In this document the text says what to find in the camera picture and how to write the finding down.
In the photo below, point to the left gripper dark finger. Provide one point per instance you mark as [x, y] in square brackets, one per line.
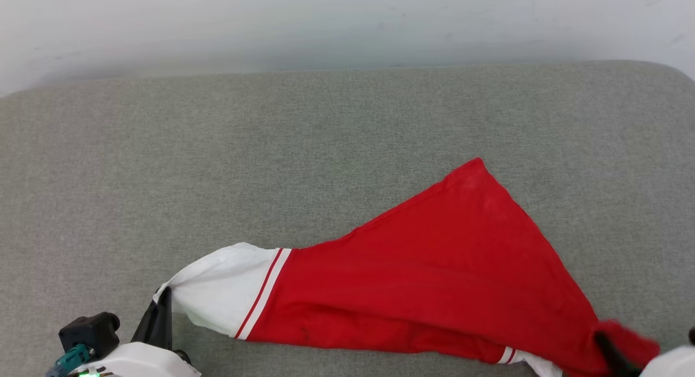
[158, 322]

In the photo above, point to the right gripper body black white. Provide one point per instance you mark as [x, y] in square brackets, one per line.
[676, 363]

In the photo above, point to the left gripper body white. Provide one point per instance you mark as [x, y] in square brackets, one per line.
[141, 363]

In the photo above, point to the red and white garment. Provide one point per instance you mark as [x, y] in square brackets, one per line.
[434, 268]

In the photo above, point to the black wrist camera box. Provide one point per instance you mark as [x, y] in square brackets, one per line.
[89, 331]

